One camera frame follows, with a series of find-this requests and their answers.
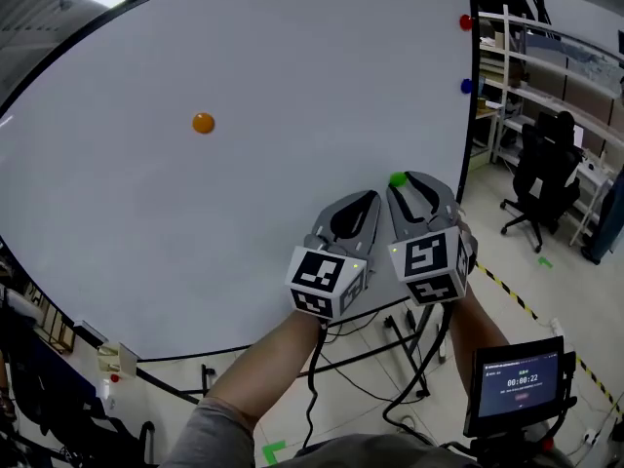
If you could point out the green round magnet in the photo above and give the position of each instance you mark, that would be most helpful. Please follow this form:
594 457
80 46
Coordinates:
398 179

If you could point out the orange round magnet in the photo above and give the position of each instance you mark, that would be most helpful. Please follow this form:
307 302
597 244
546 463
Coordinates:
203 123

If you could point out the person's grey shirt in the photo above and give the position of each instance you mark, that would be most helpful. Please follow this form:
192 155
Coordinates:
214 437

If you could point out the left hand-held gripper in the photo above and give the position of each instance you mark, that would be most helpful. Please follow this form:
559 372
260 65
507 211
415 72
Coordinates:
317 273

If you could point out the white power strip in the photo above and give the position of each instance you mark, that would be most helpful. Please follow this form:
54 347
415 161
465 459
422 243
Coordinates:
557 327

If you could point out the blue round magnet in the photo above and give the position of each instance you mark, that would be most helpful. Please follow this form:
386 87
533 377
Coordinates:
466 86

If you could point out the wooden low shelf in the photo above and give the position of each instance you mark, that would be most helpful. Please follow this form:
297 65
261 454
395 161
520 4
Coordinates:
53 324

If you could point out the black monitor mount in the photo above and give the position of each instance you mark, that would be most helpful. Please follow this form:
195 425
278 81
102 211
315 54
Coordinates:
502 449

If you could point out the black whiteboard eraser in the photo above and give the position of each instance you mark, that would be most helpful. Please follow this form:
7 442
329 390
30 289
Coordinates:
90 332

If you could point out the yellow black floor tape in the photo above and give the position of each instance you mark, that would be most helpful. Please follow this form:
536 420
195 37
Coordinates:
507 288

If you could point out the black whiteboard stand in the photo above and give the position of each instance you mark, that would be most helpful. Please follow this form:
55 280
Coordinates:
208 383

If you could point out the person's right forearm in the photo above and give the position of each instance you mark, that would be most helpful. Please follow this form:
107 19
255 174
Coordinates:
475 324

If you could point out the black office chair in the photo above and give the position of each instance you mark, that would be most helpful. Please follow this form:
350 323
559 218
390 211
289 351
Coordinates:
541 164
58 393

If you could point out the bright computer screen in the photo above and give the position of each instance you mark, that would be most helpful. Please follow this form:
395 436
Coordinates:
578 137

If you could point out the person's left forearm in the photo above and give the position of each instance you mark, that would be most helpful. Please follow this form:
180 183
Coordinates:
263 368

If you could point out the black-framed whiteboard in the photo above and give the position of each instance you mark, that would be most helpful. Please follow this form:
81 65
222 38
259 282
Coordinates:
244 66

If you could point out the white box on whiteboard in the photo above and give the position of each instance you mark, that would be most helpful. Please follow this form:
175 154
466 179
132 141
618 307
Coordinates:
117 359

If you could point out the white shelf rack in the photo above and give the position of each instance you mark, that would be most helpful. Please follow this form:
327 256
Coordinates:
507 66

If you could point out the small black monitor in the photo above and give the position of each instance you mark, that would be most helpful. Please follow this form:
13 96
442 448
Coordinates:
519 383

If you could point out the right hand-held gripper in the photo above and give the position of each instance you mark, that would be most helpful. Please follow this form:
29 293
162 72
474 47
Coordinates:
424 261

